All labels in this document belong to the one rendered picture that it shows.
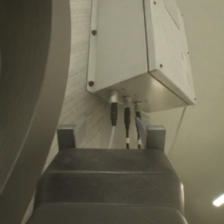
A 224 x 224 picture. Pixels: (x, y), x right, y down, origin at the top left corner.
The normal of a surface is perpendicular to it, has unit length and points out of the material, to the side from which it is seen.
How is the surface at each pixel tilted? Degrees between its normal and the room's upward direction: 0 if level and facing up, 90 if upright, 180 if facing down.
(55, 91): 90
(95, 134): 90
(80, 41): 90
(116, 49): 138
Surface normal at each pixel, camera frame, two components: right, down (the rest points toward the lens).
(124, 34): -0.66, -0.21
